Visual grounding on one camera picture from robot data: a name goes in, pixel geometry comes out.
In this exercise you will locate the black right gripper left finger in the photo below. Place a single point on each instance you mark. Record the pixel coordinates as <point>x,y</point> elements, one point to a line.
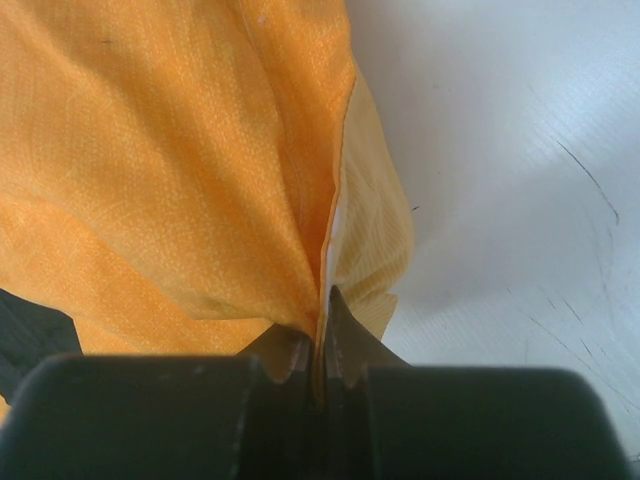
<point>162,417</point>

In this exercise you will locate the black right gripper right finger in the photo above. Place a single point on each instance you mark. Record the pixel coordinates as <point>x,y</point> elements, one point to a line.
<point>390,420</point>

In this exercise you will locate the orange cartoon print pillowcase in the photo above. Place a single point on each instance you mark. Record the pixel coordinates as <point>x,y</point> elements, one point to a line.
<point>178,176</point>

